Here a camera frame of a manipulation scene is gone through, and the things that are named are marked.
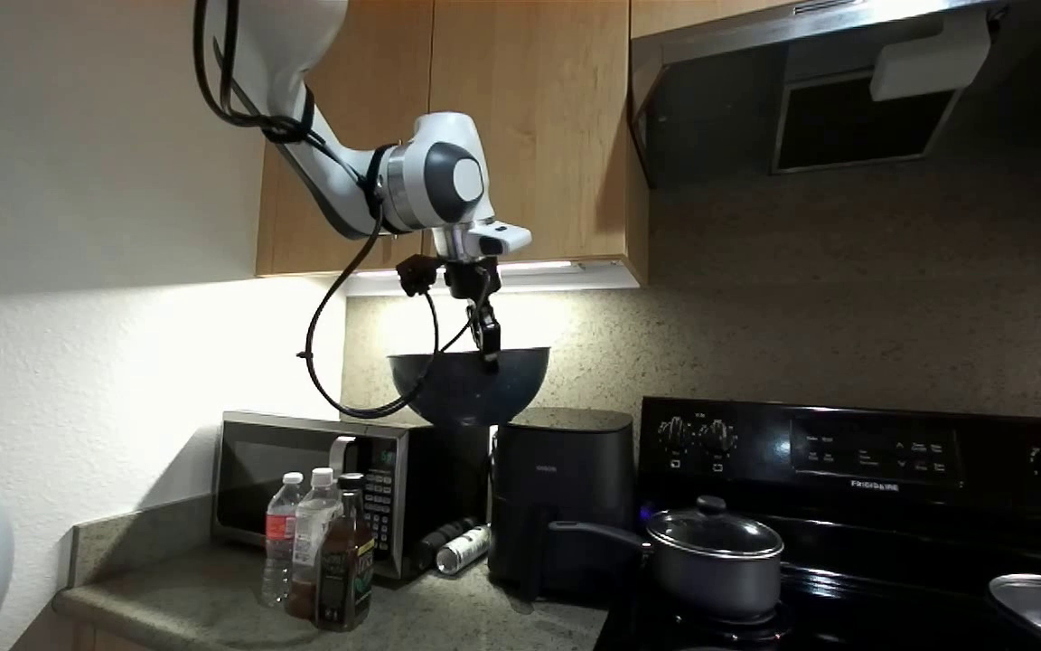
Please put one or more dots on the red label water bottle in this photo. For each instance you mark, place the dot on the red label water bottle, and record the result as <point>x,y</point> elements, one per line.
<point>279,543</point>

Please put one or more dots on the black microwave oven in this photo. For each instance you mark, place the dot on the black microwave oven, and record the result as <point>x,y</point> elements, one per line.
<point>279,483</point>

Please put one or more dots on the dark range hood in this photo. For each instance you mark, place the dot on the dark range hood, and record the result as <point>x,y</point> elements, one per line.
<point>713,110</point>

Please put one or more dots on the black electric stove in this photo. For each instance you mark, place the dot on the black electric stove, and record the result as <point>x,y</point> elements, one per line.
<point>907,483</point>

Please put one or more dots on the white label water bottle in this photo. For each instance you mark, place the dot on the white label water bottle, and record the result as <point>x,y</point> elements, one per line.
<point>309,531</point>

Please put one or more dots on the saucepan with glass lid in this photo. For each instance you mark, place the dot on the saucepan with glass lid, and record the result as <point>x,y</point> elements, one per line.
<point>713,561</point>

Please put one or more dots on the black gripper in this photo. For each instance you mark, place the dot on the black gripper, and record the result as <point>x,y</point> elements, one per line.
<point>473,280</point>

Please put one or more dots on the dark sauce bottle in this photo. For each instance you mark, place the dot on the dark sauce bottle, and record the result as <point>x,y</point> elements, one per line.
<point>345,582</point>

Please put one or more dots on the under cabinet light strip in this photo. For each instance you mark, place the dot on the under cabinet light strip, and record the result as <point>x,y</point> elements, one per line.
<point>579,278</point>

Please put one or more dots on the blue bowl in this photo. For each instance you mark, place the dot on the blue bowl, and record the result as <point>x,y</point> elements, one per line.
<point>449,385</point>

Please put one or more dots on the black air fryer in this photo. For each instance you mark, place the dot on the black air fryer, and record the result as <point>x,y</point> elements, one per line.
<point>561,492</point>

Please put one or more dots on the wooden upper cabinet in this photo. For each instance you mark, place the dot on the wooden upper cabinet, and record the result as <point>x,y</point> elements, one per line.
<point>521,133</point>

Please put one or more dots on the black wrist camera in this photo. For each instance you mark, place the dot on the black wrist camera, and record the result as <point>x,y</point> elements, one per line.
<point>419,278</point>

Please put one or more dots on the white can lying down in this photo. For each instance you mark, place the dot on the white can lying down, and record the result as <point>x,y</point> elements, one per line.
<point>464,550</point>

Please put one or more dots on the white hood lamp panel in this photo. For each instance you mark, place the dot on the white hood lamp panel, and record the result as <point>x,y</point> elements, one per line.
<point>932,58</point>

